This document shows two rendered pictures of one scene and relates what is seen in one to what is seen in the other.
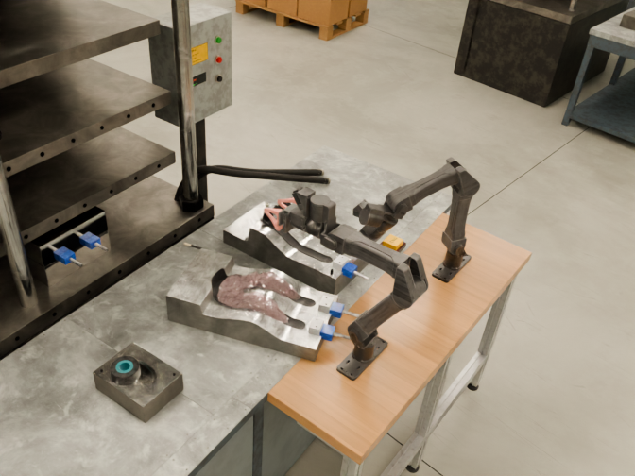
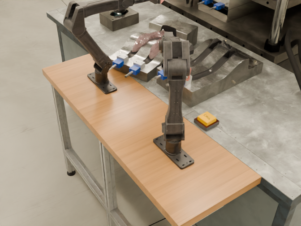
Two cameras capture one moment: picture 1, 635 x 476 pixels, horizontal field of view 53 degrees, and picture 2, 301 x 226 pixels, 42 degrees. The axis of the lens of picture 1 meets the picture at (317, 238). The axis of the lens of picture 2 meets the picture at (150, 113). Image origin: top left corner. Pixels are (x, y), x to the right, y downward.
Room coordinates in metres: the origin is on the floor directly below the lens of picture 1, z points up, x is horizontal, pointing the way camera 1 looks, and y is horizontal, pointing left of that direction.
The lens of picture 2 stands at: (2.22, -1.63, 1.93)
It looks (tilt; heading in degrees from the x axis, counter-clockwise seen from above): 39 degrees down; 111
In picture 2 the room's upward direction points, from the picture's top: straight up
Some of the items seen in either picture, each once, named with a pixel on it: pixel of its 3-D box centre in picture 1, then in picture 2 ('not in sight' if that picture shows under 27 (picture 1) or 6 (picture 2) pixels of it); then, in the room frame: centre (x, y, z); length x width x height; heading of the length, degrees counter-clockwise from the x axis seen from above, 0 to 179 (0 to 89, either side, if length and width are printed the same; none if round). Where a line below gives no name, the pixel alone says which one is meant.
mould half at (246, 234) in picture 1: (298, 237); (211, 66); (1.88, 0.07, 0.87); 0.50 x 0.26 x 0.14; 59
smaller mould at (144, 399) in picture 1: (139, 381); (119, 18); (1.18, 0.47, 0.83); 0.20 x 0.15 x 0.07; 59
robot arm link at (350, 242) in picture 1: (374, 263); (97, 12); (1.39, -0.17, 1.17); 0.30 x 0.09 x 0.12; 56
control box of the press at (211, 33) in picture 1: (197, 178); not in sight; (2.43, 0.56, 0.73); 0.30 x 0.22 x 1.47; 149
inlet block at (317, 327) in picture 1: (330, 332); (117, 64); (1.42, -0.07, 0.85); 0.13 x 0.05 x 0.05; 76
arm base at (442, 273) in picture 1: (454, 258); (173, 144); (1.88, -0.51, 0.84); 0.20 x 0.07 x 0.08; 146
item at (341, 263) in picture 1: (351, 271); (161, 75); (1.69, -0.13, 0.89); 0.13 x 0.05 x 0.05; 59
